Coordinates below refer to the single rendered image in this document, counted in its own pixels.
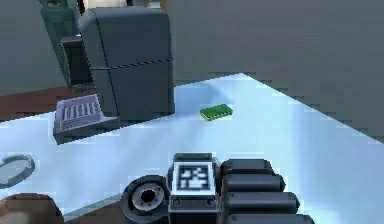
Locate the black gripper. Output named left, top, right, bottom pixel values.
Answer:
left=119, top=174, right=172, bottom=224

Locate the green sponge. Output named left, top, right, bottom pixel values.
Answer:
left=199, top=103, right=234, bottom=122

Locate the brown round bowl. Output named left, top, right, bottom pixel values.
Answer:
left=0, top=192, right=65, bottom=224

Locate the dark grey coffee machine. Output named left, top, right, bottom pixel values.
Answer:
left=52, top=6, right=176, bottom=146

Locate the grey round plate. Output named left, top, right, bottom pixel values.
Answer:
left=0, top=153, right=36, bottom=190

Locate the black box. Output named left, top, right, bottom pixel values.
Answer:
left=60, top=35, right=94, bottom=86

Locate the dark green chair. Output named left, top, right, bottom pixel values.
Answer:
left=39, top=0, right=88, bottom=88

